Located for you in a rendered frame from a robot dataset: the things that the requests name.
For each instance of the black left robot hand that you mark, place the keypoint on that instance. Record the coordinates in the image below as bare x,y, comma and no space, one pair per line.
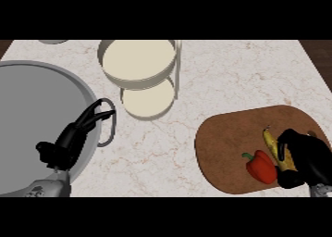
69,145

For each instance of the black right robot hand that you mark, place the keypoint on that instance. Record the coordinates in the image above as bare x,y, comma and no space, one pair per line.
315,157

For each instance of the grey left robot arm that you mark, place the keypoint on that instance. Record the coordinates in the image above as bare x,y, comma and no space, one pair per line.
50,186

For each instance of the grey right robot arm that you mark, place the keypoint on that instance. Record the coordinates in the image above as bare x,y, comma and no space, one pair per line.
321,190

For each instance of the yellow pear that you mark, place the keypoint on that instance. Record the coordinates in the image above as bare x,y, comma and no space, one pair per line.
283,154

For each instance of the brown wooden cutting board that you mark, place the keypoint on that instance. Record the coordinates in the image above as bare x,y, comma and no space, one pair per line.
237,148

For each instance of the large grey pot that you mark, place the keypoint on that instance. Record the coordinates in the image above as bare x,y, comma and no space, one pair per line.
36,123

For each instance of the red bell pepper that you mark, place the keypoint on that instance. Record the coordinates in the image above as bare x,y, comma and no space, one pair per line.
262,167

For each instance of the grey round object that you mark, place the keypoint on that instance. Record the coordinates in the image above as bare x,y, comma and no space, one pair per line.
54,41

